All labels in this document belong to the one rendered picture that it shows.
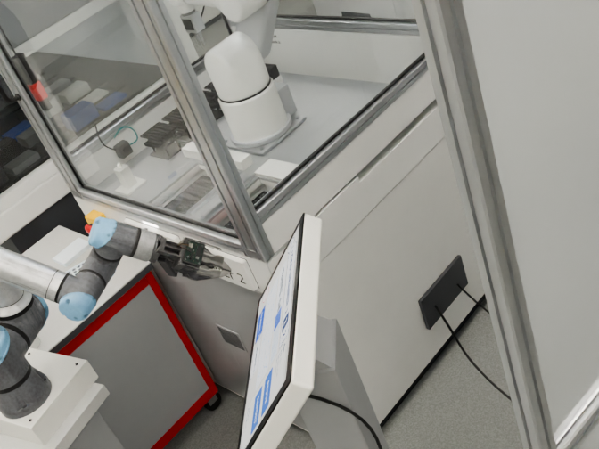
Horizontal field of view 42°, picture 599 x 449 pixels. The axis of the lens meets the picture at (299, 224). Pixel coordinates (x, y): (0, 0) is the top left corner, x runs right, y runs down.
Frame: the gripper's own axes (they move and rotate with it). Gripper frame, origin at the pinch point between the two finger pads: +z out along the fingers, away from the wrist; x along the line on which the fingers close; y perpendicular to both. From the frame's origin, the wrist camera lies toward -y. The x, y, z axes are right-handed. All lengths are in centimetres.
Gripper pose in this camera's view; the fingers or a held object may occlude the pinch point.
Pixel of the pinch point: (225, 271)
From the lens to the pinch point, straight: 205.1
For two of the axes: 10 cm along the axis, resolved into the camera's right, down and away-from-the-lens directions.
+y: 4.1, -2.4, -8.8
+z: 8.9, 2.9, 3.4
